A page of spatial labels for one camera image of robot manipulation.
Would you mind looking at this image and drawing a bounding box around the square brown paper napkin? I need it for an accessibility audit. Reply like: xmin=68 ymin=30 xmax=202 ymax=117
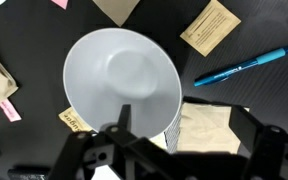
xmin=92 ymin=0 xmax=141 ymax=28

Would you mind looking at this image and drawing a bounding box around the blue pen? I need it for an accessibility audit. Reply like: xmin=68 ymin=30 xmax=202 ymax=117
xmin=193 ymin=44 xmax=288 ymax=88

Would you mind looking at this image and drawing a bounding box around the short black remote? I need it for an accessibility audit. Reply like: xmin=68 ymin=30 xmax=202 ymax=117
xmin=7 ymin=164 xmax=50 ymax=180

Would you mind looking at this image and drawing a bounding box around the brown printed packet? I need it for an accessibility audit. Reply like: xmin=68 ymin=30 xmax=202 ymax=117
xmin=179 ymin=0 xmax=242 ymax=58

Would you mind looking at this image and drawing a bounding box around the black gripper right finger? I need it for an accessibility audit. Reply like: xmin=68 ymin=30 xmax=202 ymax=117
xmin=228 ymin=104 xmax=288 ymax=180

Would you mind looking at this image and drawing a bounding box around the pink packet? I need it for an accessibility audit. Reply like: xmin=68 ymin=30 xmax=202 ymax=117
xmin=0 ymin=98 xmax=23 ymax=123
xmin=50 ymin=0 xmax=69 ymax=10

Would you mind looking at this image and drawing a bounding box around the large brown paper napkin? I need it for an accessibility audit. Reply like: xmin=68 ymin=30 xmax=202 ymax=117
xmin=177 ymin=102 xmax=251 ymax=155

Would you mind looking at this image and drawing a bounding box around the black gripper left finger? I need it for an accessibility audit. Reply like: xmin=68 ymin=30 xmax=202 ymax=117
xmin=48 ymin=104 xmax=172 ymax=180

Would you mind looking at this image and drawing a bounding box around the white bowl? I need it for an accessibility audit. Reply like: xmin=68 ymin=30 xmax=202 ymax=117
xmin=62 ymin=27 xmax=183 ymax=139

